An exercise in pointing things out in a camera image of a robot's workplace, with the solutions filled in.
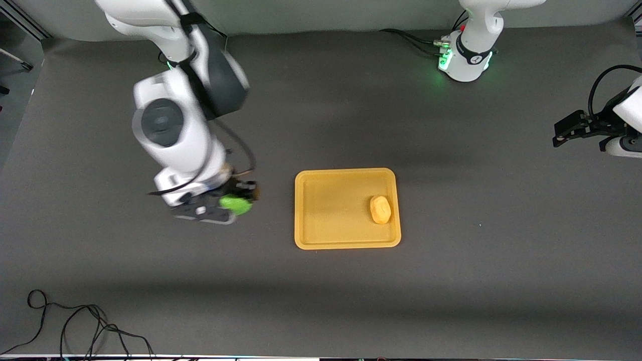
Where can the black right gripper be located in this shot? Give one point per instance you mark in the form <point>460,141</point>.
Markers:
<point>243,189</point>

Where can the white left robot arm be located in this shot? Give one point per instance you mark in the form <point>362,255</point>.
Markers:
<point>476,30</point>

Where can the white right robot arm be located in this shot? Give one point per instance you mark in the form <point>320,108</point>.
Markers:
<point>175,125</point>

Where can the aluminium frame rail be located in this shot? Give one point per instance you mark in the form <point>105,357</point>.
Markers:
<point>30,22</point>
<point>637,20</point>

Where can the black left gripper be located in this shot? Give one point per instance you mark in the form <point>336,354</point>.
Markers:
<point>600,124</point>

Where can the orange plastic tray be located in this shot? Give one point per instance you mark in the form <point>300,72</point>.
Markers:
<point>336,210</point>

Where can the yellow potato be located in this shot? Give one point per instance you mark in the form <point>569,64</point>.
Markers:
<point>380,208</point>

